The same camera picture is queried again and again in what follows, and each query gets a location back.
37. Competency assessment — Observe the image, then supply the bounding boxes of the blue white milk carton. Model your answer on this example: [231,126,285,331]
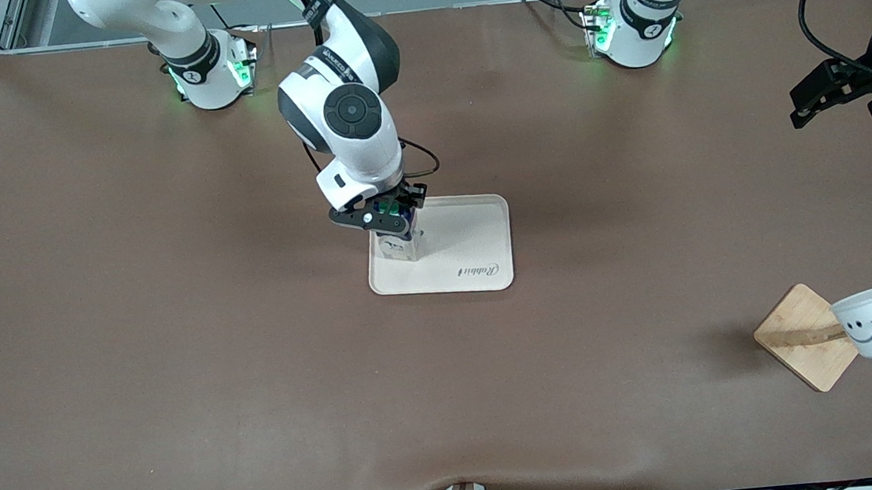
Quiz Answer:
[367,195,427,266]

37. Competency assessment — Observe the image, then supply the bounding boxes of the wooden cup rack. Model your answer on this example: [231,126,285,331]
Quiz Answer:
[750,275,872,399]

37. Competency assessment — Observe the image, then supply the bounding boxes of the cream plastic tray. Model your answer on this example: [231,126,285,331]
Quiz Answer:
[362,190,517,303]

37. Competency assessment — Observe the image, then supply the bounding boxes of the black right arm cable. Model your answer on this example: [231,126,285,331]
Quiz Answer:
[281,0,443,191]

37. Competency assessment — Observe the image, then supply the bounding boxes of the black right base cable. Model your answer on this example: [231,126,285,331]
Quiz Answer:
[210,0,272,40]

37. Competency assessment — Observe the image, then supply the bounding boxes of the black base cable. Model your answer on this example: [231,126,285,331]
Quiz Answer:
[516,0,627,37]
[210,0,272,40]

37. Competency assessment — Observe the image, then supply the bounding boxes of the black left base cable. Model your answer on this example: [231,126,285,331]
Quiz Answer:
[516,0,627,37]

